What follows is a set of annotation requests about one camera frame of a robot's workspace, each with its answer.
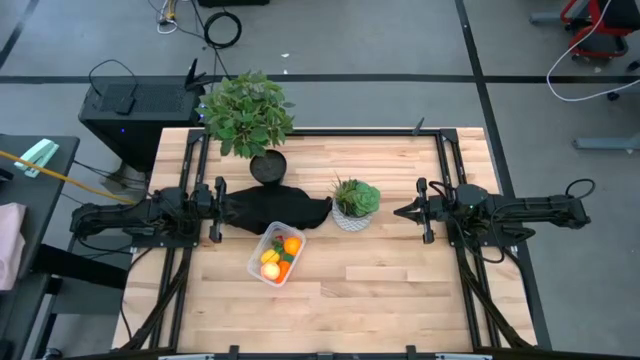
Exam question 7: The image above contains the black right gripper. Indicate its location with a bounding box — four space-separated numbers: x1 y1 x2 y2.
393 177 454 245

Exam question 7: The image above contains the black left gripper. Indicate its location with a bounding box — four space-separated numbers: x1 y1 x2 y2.
193 175 255 245

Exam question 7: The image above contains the toy peach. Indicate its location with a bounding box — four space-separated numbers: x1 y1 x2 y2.
260 261 282 282

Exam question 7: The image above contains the orange toy carrot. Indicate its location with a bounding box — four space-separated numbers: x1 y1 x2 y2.
273 252 296 285

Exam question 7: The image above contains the clear plastic tupperware container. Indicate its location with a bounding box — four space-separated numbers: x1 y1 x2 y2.
246 220 307 288

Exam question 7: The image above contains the black cloth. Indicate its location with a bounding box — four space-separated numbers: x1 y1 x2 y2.
222 183 334 236

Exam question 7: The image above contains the light green rosette succulent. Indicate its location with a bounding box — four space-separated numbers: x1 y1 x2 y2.
352 180 382 219

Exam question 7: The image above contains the black round plant pot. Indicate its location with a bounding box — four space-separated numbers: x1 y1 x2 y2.
249 148 289 185

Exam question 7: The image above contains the white grey triangle-patterned planter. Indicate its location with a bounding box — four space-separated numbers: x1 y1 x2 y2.
331 199 374 233

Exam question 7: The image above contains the spiky green succulent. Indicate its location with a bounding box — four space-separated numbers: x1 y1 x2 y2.
330 174 359 216

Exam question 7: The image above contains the leafy green tree plant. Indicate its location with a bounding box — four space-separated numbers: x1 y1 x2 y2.
195 69 296 160

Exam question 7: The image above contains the black computer tower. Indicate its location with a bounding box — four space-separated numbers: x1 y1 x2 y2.
78 74 207 172

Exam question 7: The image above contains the black antenna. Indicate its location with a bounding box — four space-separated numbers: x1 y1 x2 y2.
183 58 215 92

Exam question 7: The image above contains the small black device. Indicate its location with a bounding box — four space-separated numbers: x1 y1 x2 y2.
113 94 137 116

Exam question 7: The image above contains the black side table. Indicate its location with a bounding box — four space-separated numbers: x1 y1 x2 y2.
0 133 130 360

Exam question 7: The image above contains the grey metal table foot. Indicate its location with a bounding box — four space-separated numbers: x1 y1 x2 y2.
529 10 569 26
572 136 640 151

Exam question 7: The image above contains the mint green stapler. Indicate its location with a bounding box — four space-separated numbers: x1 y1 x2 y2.
13 138 60 179

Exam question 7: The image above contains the black equipment base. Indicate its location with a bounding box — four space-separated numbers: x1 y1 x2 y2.
197 0 271 8

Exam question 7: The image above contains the pink cloth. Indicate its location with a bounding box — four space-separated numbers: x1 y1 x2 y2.
0 202 28 292

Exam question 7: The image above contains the red office chair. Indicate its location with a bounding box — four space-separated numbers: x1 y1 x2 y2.
559 0 640 60

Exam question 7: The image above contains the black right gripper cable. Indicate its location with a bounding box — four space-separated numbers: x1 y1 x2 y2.
428 180 454 199

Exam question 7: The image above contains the black left arm cable bundle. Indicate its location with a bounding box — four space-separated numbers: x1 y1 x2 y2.
119 247 194 351

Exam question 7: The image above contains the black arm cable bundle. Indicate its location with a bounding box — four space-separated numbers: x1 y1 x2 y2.
119 247 194 351
457 249 534 351

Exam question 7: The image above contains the black aluminium table frame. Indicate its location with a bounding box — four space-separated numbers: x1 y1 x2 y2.
112 117 539 360

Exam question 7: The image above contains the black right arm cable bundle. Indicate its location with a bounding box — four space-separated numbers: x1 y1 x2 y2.
457 249 534 351

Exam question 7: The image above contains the yellow cable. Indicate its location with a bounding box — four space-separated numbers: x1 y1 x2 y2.
0 149 137 206

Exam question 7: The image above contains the black right arm cable loop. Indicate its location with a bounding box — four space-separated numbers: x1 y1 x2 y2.
564 178 597 202

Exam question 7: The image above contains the coiled black cable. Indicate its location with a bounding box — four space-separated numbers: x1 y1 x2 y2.
203 10 243 50

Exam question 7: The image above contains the white cable bundle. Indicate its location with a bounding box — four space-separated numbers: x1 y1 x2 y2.
147 0 201 41

